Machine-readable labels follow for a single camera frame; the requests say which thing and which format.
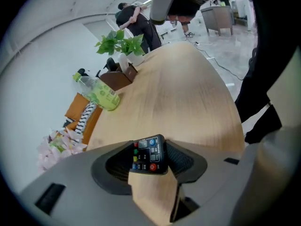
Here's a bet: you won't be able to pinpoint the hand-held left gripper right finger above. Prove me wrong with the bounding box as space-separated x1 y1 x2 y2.
166 139 245 222

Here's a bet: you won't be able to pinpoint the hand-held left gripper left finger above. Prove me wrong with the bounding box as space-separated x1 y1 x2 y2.
20 140 170 226

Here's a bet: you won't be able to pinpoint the long black remote control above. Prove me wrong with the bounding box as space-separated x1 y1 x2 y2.
129 134 169 175

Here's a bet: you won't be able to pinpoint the brown wooden organizer box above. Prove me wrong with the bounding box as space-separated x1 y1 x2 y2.
100 63 138 91

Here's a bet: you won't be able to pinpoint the pink flowers in pot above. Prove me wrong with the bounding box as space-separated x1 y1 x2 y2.
37 126 88 171

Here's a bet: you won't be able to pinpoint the brown wooden side table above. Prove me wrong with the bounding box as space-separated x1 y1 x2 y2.
200 5 235 37

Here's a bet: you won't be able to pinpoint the green leafy potted plant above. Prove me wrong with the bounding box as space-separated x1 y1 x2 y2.
95 29 146 65

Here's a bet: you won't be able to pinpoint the black white striped blanket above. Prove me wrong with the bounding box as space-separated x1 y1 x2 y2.
74 102 97 135

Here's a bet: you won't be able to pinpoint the oval wooden coffee table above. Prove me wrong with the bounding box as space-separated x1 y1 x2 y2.
86 42 246 223

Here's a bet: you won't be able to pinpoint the orange sofa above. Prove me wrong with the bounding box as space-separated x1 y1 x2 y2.
63 92 103 145

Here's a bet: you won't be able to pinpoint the person's black clothing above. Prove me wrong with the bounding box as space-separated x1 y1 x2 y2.
234 46 283 145

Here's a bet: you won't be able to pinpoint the green drink bottle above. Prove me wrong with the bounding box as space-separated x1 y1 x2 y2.
72 71 121 112

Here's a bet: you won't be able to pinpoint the black office chair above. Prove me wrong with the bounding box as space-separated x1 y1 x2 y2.
76 68 102 79

